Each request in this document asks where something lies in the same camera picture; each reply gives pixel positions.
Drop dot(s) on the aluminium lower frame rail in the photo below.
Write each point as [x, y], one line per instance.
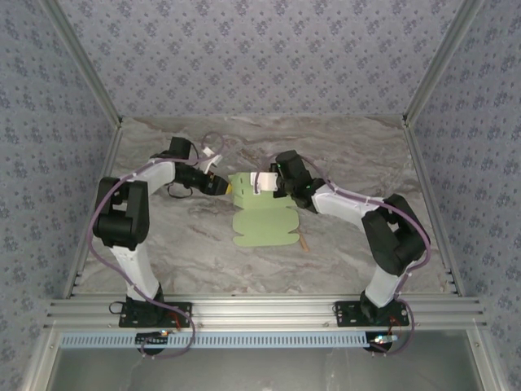
[40, 366]
[486, 366]

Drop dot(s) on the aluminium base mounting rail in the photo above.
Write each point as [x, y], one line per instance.
[260, 313]

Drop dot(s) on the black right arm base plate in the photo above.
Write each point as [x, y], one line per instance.
[348, 315]

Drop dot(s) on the aluminium table end rail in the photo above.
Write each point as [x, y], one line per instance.
[260, 117]

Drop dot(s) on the printed wooden chopstick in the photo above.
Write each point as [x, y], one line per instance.
[304, 242]

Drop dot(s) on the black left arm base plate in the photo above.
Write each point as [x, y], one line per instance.
[179, 315]

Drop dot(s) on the aluminium table side rail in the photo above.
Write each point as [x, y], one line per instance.
[419, 163]
[106, 163]

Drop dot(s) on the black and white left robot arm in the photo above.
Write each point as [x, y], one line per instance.
[122, 212]

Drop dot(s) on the small black circuit board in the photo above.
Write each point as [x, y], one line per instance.
[382, 340]
[152, 338]

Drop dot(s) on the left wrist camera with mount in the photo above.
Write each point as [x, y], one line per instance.
[211, 163]

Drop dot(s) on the aluminium slanted frame post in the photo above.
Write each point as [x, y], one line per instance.
[85, 61]
[441, 61]

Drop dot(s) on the light green paper box sheet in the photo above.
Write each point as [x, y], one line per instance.
[264, 228]

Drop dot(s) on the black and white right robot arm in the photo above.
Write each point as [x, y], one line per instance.
[390, 236]

